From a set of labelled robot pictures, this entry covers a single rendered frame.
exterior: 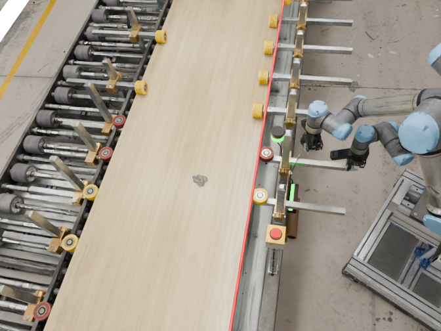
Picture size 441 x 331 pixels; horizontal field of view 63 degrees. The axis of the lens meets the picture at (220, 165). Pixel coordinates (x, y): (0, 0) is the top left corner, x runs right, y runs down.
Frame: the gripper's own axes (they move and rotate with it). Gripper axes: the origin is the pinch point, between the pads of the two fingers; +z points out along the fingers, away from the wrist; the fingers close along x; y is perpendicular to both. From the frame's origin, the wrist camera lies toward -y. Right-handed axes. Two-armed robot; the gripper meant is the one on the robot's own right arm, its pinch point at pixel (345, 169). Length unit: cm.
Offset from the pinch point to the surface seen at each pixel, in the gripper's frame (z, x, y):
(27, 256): 9, -70, -161
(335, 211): -2.5, -25.8, -4.6
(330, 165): -3.4, -1.0, -8.2
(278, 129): -34.1, -3.3, -35.9
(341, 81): -13, 49, -6
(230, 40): -7, 84, -76
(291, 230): 75, -10, -22
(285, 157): -14.7, -5.7, -31.7
